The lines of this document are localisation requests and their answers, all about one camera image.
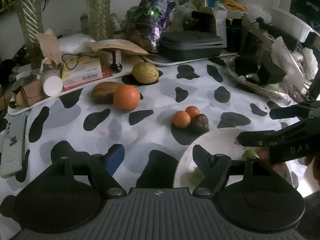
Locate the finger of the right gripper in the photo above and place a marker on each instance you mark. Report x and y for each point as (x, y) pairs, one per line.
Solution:
(302, 110)
(267, 138)

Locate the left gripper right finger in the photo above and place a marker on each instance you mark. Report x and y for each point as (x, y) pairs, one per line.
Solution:
(215, 169)

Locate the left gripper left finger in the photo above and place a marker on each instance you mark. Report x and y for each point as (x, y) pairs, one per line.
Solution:
(103, 167)

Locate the green fruit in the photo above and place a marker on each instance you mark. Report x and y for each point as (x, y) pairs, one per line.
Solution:
(249, 153)
(195, 177)

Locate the right hand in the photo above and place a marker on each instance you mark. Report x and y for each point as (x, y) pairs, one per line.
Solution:
(315, 163)

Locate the white floral plate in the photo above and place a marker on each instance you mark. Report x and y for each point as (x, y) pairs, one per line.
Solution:
(216, 141)

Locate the woven basket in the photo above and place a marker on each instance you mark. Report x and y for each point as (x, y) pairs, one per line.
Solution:
(279, 91)

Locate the dark purple passion fruit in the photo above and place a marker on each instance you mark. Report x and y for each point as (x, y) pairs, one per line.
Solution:
(200, 124)

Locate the small orange front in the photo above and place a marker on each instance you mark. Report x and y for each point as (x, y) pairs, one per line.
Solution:
(181, 119)

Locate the small orange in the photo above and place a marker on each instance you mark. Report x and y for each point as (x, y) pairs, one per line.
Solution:
(192, 111)
(181, 119)

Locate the small orange back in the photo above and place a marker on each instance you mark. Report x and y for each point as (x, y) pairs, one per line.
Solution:
(192, 111)

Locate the cow print tablecloth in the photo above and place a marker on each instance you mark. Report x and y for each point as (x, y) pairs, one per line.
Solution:
(75, 126)

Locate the large orange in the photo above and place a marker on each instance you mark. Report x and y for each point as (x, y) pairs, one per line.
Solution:
(126, 98)

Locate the white laundry basket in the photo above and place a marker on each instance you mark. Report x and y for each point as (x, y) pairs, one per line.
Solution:
(291, 24)

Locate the white smartphone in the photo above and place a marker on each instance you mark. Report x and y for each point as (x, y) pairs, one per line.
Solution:
(13, 145)

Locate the yellow white box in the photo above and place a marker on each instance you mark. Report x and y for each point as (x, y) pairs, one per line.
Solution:
(79, 70)

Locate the white cylinder bottle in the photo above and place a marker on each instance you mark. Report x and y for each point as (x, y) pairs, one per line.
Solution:
(51, 83)

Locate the brown paper envelope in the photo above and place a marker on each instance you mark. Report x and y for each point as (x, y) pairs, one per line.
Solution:
(116, 44)

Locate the black zipper case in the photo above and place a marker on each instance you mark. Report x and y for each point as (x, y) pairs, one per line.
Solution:
(189, 45)

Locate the brown paper bag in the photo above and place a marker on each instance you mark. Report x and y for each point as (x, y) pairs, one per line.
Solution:
(49, 46)

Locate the purple foil snack bag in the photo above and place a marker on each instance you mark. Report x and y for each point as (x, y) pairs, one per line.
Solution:
(148, 22)

